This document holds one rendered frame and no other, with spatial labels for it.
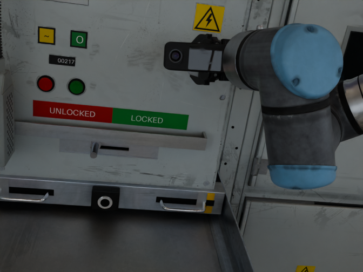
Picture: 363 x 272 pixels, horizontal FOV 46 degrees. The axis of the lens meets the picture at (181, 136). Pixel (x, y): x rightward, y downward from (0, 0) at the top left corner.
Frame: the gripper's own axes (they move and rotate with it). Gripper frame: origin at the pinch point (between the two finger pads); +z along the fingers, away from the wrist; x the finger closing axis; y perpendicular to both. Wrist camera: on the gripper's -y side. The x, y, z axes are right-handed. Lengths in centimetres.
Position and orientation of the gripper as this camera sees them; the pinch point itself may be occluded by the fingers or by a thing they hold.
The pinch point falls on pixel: (185, 59)
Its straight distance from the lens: 85.3
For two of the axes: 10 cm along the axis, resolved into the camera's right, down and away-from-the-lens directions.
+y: 9.3, -0.2, 3.7
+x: 0.4, -9.9, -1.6
